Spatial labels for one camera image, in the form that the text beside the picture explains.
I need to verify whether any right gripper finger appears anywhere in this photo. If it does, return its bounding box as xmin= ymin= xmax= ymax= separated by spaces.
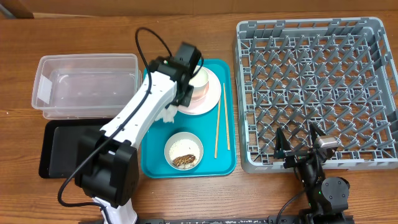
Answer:
xmin=274 ymin=128 xmax=291 ymax=158
xmin=309 ymin=123 xmax=326 ymax=146

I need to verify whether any white cup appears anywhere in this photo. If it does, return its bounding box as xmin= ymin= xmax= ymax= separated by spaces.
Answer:
xmin=189 ymin=65 xmax=208 ymax=89

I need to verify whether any white tissue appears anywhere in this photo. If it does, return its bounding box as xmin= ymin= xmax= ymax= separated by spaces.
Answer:
xmin=155 ymin=105 xmax=178 ymax=123

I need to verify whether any grey bowl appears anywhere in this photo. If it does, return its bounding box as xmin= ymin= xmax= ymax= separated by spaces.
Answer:
xmin=164 ymin=132 xmax=204 ymax=171

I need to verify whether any white rice with food scrap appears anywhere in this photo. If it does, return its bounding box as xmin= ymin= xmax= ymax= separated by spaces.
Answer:
xmin=168 ymin=139 xmax=201 ymax=170

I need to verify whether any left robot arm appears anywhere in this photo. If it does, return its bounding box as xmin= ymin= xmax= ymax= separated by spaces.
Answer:
xmin=74 ymin=43 xmax=203 ymax=223

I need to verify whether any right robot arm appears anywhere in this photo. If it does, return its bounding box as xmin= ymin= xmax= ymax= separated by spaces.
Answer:
xmin=274 ymin=123 xmax=354 ymax=223

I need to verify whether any grey dishwasher rack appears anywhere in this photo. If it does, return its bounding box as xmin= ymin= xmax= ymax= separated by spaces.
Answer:
xmin=234 ymin=17 xmax=397 ymax=173

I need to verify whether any clear plastic waste bin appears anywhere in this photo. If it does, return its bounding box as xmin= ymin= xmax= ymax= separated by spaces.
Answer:
xmin=31 ymin=54 xmax=141 ymax=119

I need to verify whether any pink shallow bowl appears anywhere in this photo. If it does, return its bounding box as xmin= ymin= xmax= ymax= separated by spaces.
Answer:
xmin=191 ymin=83 xmax=208 ymax=101

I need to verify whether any pink round plate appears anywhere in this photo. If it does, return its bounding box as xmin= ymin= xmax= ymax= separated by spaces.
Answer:
xmin=178 ymin=67 xmax=221 ymax=115

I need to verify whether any left wooden chopstick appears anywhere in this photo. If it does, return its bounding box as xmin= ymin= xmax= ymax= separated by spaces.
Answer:
xmin=214 ymin=97 xmax=221 ymax=159

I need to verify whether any wooden chopstick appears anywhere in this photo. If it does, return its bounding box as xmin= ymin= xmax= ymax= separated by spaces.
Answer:
xmin=214 ymin=97 xmax=221 ymax=159
xmin=223 ymin=83 xmax=231 ymax=151

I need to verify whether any teal serving tray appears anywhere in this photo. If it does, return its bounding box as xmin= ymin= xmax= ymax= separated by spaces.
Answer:
xmin=141 ymin=59 xmax=237 ymax=179

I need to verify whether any right wooden chopstick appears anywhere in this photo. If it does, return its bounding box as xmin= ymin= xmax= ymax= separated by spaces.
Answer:
xmin=223 ymin=83 xmax=231 ymax=151

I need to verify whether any black plastic tray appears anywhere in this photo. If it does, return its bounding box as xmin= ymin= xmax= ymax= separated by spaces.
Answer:
xmin=39 ymin=118 xmax=111 ymax=179

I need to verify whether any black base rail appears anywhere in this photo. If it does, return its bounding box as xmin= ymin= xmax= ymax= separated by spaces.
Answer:
xmin=137 ymin=215 xmax=306 ymax=224

